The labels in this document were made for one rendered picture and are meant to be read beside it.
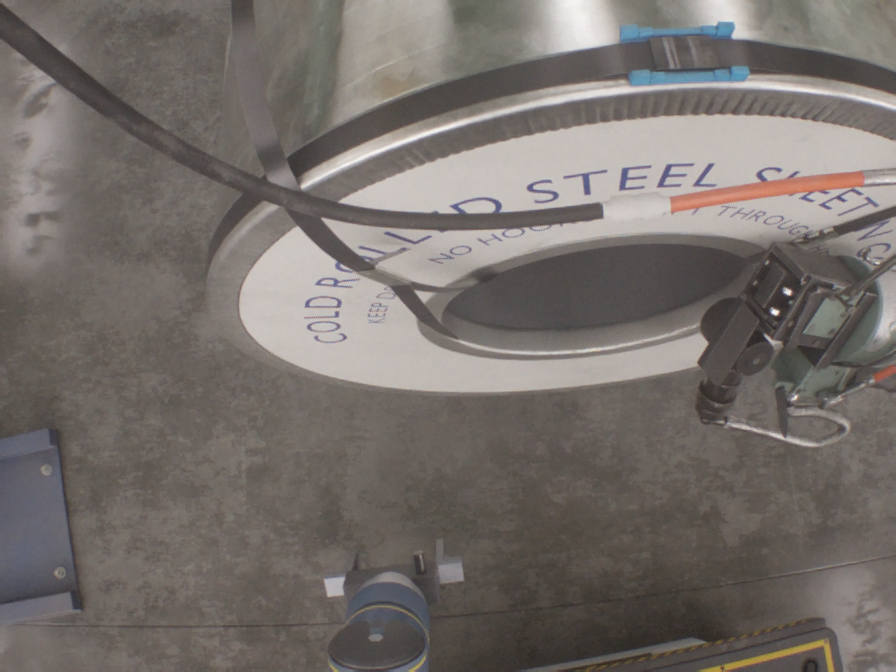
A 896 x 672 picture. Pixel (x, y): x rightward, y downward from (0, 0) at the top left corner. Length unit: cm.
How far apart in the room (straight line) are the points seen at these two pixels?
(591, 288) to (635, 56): 86
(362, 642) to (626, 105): 61
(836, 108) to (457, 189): 38
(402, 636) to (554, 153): 53
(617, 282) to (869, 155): 72
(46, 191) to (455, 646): 179
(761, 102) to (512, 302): 82
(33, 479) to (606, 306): 156
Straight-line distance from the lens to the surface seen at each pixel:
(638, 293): 146
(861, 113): 79
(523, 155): 73
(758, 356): 103
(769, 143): 80
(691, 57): 68
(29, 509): 221
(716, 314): 105
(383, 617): 90
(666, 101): 69
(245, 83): 80
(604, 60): 67
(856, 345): 106
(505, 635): 190
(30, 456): 222
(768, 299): 97
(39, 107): 271
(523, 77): 67
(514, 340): 139
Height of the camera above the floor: 189
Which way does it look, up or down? 72 degrees down
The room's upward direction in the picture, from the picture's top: 3 degrees counter-clockwise
